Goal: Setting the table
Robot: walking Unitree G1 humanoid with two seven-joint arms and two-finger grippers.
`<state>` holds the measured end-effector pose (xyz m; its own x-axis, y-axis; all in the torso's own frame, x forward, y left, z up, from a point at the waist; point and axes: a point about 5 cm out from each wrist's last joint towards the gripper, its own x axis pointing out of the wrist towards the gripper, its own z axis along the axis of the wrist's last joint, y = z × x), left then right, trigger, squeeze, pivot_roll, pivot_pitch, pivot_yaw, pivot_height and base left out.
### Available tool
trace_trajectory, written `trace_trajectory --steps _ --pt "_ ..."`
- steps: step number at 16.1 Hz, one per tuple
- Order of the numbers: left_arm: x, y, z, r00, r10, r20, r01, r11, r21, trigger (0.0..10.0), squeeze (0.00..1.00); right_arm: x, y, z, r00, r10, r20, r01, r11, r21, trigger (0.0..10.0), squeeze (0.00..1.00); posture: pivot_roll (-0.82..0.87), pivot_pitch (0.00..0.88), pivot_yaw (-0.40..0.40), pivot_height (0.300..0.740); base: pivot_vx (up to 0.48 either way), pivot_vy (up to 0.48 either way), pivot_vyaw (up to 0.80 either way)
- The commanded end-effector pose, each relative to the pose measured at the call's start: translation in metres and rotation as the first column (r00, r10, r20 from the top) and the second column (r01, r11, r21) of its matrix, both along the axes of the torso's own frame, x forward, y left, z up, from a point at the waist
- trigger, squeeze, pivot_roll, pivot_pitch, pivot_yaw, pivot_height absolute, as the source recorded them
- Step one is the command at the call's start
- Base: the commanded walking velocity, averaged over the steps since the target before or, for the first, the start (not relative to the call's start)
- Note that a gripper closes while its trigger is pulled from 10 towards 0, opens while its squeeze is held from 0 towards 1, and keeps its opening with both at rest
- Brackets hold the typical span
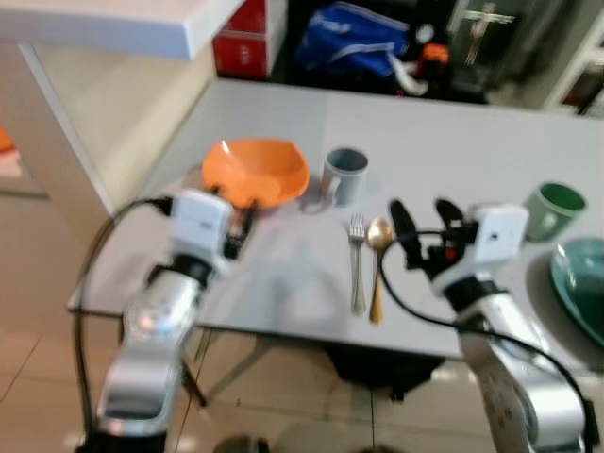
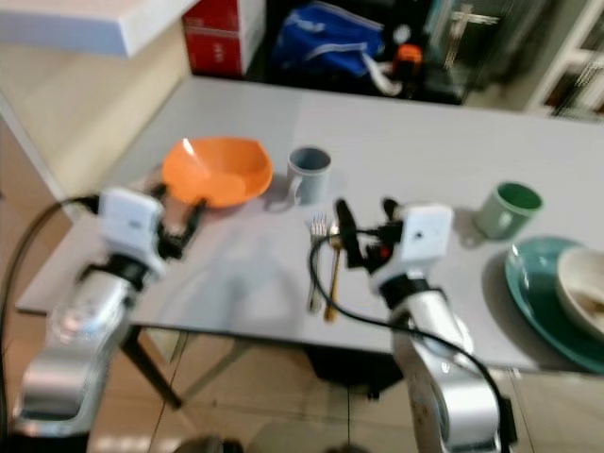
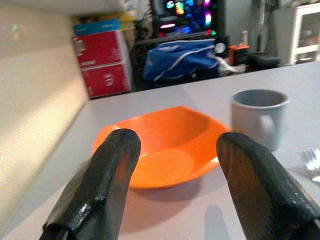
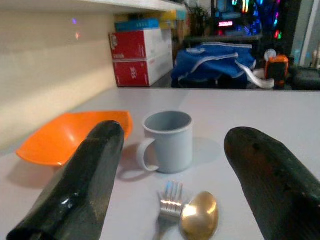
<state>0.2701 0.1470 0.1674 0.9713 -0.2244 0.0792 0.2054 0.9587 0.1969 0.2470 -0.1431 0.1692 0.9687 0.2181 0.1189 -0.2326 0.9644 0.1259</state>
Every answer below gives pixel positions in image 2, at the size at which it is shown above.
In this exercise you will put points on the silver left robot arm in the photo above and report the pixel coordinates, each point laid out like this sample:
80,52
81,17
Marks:
77,321

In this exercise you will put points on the silver fork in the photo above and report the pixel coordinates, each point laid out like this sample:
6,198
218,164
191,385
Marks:
315,274

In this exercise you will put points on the teal plate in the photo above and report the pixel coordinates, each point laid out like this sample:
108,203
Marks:
533,293

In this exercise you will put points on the orange bowl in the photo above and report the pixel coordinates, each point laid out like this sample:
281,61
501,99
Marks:
215,168

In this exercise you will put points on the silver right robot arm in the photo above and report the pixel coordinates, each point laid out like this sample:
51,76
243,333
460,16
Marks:
444,368

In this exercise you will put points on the orange and black gadget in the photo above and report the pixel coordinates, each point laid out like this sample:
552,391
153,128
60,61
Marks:
407,61

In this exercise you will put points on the green mug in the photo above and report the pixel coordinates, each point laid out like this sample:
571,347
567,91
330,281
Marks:
505,212

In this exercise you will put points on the dark metal table leg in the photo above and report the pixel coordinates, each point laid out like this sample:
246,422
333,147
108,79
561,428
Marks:
151,368

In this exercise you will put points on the white bowl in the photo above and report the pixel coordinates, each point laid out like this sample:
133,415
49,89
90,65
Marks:
583,288

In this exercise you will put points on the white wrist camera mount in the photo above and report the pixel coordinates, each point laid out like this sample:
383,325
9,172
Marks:
427,231
132,222

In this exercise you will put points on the glass door cabinet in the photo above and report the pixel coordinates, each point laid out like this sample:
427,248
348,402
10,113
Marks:
467,33

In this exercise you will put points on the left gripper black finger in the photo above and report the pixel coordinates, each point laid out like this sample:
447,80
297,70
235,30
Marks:
195,219

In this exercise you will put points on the red box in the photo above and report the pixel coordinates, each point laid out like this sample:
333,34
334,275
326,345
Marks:
219,36

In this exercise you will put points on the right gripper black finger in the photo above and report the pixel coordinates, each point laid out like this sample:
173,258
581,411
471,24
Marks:
347,229
391,211

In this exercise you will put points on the blue bag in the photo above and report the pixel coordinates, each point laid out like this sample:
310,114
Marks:
326,40

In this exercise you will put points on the gold spoon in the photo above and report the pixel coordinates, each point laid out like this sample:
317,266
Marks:
332,283

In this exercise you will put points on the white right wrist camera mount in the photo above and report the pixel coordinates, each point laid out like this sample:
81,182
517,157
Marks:
427,231

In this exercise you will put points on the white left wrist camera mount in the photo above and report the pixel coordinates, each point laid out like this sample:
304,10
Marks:
132,222

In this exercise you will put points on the white counter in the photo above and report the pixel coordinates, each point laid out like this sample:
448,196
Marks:
75,21

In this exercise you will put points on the grey mug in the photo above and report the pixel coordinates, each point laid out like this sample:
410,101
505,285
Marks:
308,177

